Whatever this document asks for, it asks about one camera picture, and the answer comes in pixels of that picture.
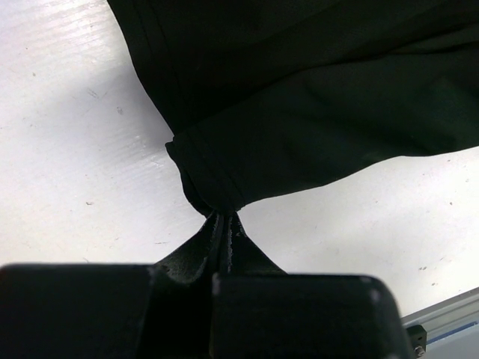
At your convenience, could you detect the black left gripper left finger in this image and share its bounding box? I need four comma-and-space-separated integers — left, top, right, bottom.
1, 213, 224, 358

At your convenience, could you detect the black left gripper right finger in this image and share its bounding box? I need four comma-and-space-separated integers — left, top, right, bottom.
211, 215, 414, 358

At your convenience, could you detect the black t shirt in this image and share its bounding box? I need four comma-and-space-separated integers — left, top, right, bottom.
109, 1, 478, 215

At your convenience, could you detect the aluminium frame rail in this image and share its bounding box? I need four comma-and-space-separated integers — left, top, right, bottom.
403, 289, 478, 359

